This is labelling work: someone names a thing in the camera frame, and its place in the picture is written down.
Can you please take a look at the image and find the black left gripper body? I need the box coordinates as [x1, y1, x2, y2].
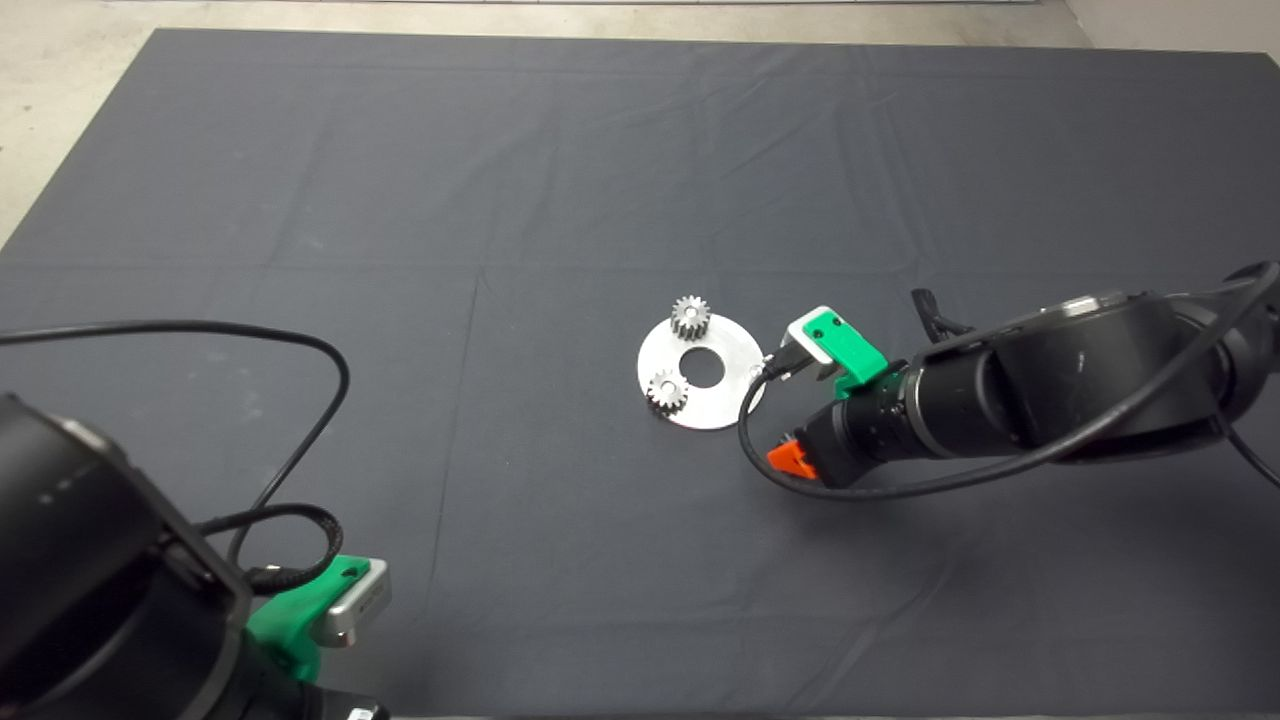
[215, 660, 391, 720]

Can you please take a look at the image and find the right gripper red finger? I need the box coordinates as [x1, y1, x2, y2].
[767, 440, 819, 481]

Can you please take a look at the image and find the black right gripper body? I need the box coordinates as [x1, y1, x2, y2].
[797, 366, 926, 489]

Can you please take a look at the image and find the steel pinion gear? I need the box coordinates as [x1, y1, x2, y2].
[646, 369, 689, 416]
[668, 294, 713, 343]

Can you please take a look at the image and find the round metal plate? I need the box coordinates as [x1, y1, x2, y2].
[636, 312, 768, 431]

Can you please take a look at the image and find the dark grey table cloth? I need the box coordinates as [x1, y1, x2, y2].
[0, 28, 1280, 720]

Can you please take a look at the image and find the green right camera mount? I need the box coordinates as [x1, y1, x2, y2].
[808, 313, 891, 401]

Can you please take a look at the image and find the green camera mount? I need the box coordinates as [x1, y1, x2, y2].
[248, 555, 373, 683]
[808, 313, 891, 401]

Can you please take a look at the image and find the green left camera mount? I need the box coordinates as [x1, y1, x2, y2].
[248, 555, 373, 683]

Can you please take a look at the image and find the black right camera cable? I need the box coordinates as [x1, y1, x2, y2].
[738, 262, 1280, 501]

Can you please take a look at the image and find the black camera cable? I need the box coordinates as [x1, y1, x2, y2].
[0, 320, 351, 566]
[738, 262, 1280, 501]

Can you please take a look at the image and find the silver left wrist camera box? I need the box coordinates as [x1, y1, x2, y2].
[310, 560, 393, 649]

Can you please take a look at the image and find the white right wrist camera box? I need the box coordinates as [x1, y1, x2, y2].
[785, 305, 846, 383]

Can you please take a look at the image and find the black cable strap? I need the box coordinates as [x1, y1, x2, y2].
[912, 288, 971, 346]

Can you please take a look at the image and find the black braided cable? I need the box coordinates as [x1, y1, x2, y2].
[195, 503, 344, 596]

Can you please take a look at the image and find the black left camera cable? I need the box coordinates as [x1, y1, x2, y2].
[0, 320, 351, 566]

